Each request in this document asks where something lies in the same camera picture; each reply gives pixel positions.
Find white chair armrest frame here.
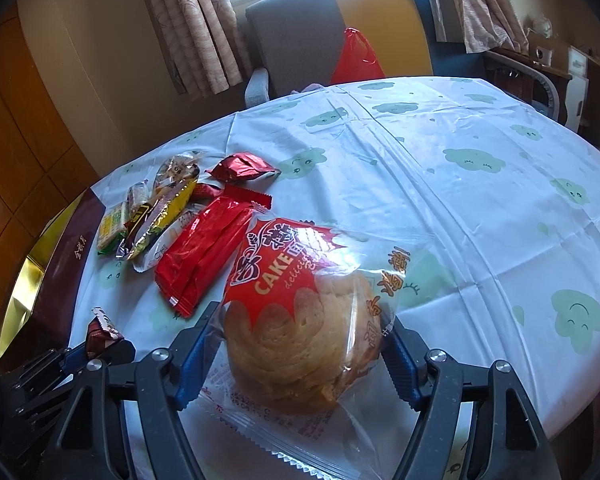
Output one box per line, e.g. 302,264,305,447
483,51,562,122

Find right pink curtain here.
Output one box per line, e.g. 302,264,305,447
429,0,529,53

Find small red brown candy packet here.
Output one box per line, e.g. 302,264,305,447
85,307,124,358

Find grey yellow blue sofa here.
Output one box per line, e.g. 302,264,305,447
245,0,486,107

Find left pink curtain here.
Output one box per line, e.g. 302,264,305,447
145,0,252,100

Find green yellow cracker packet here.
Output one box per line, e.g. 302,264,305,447
97,202,129,255

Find white tablecloth green clouds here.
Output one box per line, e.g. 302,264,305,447
68,76,600,480

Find gold tin box maroon sides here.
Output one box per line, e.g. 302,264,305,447
0,188,105,370

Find pink curtain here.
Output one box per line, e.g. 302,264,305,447
429,0,529,53
145,0,252,100

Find cake bread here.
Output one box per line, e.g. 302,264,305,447
202,211,428,479

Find clear bag orange bottom snack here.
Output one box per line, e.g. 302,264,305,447
152,151,201,195

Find dark wooden side cabinet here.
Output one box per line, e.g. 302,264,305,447
483,29,600,142

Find dark yellow snack packet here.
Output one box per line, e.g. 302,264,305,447
116,178,197,260

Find long red snack packet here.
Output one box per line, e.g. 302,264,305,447
155,185,272,318

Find red plastic bag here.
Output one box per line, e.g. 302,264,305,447
330,27,386,84

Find shiny red foil snack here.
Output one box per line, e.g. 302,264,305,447
208,152,280,184

